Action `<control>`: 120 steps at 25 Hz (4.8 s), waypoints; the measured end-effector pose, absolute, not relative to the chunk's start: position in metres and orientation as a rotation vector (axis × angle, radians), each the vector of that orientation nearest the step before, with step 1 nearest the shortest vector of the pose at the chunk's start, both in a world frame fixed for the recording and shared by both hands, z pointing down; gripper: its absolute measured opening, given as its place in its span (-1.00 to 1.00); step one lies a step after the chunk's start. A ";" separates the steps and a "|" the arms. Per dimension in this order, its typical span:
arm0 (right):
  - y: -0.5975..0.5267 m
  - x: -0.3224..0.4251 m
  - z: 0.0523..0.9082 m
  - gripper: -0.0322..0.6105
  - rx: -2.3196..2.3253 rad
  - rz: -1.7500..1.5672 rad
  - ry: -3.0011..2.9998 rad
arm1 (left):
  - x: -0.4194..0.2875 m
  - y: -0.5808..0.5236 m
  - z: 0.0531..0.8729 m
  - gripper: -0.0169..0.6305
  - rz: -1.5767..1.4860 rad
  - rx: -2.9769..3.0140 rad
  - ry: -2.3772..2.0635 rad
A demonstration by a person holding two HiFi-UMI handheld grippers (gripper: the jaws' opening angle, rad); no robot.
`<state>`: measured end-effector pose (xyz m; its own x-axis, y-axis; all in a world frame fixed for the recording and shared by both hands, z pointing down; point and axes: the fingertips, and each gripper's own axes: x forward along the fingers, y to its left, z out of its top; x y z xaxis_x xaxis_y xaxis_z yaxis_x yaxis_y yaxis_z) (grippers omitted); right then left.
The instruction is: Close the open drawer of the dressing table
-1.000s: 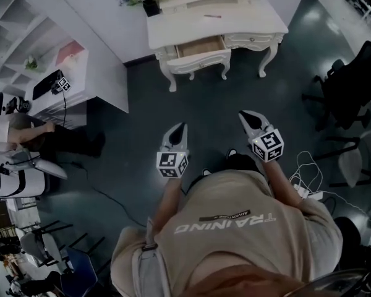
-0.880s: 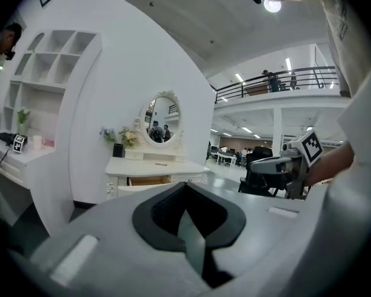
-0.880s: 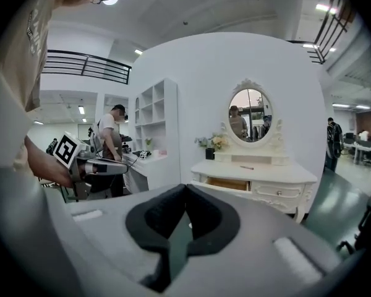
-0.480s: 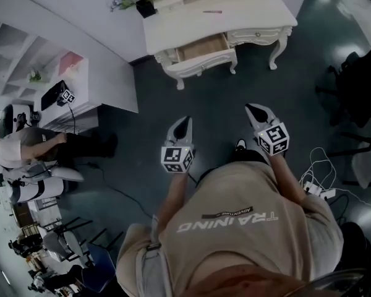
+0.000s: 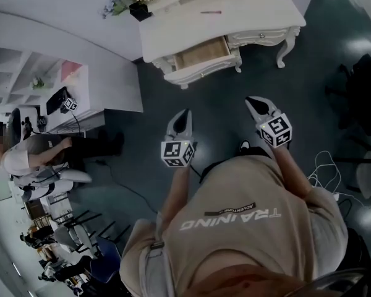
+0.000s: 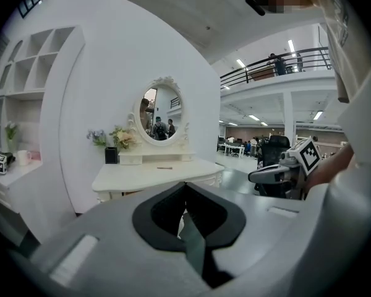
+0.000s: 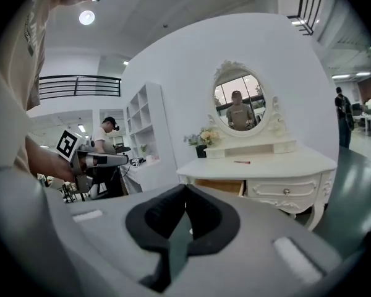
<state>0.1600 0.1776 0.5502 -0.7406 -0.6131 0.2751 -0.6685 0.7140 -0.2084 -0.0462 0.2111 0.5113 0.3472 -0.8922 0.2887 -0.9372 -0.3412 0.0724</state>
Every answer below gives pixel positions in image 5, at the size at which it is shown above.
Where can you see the white dressing table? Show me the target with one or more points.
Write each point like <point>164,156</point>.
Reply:
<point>204,26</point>

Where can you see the white shelf unit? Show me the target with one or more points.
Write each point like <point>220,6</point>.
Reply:
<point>6,73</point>

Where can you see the pink box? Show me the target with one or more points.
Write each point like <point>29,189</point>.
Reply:
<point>70,70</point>

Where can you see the person's left forearm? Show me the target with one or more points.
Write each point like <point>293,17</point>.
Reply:
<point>176,190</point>

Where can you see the black square vase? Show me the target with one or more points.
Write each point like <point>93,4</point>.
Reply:
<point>139,11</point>

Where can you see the idle black gripper device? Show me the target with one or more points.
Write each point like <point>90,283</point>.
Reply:
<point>57,99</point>

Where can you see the person's right forearm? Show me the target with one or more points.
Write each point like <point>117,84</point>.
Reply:
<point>292,172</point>

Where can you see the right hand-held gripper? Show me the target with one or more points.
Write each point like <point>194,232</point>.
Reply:
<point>276,130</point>

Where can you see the person's black trousers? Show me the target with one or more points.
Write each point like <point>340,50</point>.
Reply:
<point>259,152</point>

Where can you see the person's beige printed shirt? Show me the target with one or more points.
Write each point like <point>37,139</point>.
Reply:
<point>235,243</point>

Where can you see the pink pen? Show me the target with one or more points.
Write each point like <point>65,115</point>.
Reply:
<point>211,11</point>

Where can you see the blue chair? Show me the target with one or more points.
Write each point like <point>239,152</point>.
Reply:
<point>106,255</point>

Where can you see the white chair with black legs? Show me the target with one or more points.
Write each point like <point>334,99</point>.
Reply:
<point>71,235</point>

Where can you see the small potted plant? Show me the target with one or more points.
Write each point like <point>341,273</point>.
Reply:
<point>38,83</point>

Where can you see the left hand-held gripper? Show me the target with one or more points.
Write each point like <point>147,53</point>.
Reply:
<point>174,153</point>

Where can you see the person's black shoe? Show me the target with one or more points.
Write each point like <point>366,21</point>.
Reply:
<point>244,145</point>

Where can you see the black office chair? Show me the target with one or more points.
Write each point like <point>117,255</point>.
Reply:
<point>365,88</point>

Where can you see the white dressing table drawer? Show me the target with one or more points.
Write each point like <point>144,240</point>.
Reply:
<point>201,54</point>
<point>250,37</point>

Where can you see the white plastic chair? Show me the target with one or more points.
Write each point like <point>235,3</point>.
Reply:
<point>369,175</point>

